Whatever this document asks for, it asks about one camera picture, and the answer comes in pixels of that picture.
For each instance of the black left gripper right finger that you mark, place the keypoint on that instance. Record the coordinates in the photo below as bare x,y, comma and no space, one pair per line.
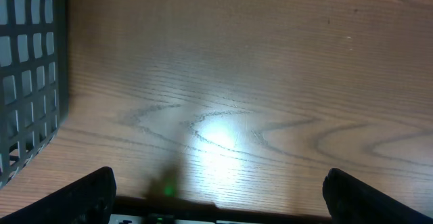
351,201

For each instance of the grey plastic mesh basket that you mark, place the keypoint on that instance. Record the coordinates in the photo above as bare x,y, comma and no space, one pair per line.
34,79

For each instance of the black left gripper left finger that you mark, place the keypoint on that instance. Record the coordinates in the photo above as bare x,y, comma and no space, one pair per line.
87,200

